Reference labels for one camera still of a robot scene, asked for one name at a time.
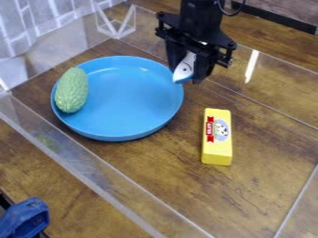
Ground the blue round plastic tray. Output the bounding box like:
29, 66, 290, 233
51, 56, 184, 141

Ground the black ribbed cable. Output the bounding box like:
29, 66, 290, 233
215, 0, 247, 17

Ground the green bumpy toy gourd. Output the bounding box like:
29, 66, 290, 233
55, 67, 88, 113

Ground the black baseboard strip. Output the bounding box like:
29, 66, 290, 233
242, 0, 318, 35

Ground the white wooden toy fish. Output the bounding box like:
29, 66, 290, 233
172, 42, 207, 84

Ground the yellow toy butter block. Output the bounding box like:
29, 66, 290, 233
202, 108, 232, 165

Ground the blue plastic clamp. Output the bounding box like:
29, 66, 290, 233
0, 197, 49, 238

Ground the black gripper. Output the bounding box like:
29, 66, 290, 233
155, 0, 238, 85

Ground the grey checkered curtain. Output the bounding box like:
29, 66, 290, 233
0, 0, 125, 59

